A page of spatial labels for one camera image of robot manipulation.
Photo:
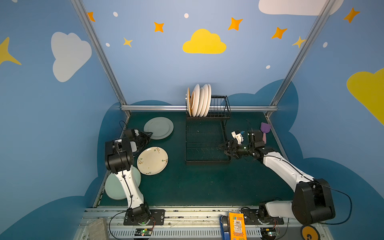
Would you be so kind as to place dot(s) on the white plate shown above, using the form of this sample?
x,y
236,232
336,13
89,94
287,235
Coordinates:
x,y
209,100

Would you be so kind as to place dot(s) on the cream floral plate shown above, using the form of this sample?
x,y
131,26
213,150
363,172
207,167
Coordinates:
x,y
152,161

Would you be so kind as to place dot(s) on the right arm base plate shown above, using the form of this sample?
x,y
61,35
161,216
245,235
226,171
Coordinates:
x,y
252,216

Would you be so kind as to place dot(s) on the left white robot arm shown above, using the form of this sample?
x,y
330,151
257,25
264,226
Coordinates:
x,y
119,160

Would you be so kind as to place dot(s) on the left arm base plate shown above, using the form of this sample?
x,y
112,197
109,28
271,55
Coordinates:
x,y
156,217

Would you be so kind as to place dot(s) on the blue tool handle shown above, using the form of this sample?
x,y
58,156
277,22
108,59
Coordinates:
x,y
224,226

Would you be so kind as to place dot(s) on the yellow black wheel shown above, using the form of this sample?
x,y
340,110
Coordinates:
x,y
309,233

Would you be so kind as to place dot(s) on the black wire dish rack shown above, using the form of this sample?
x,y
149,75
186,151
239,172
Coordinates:
x,y
205,135

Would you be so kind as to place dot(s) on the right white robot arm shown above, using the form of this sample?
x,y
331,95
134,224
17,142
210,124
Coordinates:
x,y
312,202

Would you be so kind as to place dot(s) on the orange box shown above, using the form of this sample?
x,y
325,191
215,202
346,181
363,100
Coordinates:
x,y
237,226

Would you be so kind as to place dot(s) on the small green circuit board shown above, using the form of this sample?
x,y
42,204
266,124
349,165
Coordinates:
x,y
143,232

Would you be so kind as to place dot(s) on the mint green leaf plate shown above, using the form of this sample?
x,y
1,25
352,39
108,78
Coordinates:
x,y
113,187

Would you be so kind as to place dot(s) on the grey-green plain plate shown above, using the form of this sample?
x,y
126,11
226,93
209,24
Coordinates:
x,y
161,127

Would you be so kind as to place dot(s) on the purple scoop, pink handle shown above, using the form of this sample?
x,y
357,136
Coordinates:
x,y
265,128

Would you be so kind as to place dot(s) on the green-rimmed Hao Wei plate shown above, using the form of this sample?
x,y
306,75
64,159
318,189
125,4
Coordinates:
x,y
195,98

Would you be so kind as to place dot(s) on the woven bamboo plate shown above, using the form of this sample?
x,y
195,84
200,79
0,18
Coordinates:
x,y
188,102

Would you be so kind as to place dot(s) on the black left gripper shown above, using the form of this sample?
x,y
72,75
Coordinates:
x,y
141,137

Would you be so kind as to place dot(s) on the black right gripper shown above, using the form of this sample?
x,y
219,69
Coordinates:
x,y
234,149

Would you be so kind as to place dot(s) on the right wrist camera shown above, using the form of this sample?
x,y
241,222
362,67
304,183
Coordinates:
x,y
238,135

